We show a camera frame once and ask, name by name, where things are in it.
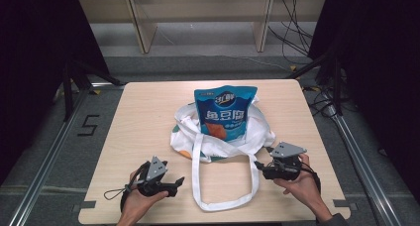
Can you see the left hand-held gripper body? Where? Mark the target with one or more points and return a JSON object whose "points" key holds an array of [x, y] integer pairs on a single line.
{"points": [[155, 171]]}

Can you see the person's right hand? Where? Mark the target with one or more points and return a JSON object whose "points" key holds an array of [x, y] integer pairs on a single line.
{"points": [[307, 186]]}

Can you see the aluminium floor rail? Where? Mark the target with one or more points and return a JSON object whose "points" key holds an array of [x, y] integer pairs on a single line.
{"points": [[360, 153], [49, 156]]}

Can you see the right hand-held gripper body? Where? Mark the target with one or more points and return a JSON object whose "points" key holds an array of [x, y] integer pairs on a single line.
{"points": [[285, 166]]}

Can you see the grey tape strip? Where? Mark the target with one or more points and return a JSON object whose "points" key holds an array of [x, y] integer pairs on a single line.
{"points": [[345, 204], [86, 205]]}

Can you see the black metal stand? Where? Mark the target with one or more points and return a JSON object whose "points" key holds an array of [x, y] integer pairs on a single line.
{"points": [[68, 93], [336, 87]]}

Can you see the white tote bag orange patches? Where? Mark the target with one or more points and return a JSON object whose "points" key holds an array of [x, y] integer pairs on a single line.
{"points": [[224, 148]]}

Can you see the dark curtain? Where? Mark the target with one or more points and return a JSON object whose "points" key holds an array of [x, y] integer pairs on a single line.
{"points": [[33, 70], [383, 70]]}

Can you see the person's left hand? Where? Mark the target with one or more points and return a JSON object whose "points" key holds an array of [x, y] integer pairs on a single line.
{"points": [[135, 203]]}

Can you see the light wooden shelf frame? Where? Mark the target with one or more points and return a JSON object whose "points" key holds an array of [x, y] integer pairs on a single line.
{"points": [[145, 31]]}

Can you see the blue snack bag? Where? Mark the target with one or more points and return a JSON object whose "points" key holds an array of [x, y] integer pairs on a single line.
{"points": [[224, 112]]}

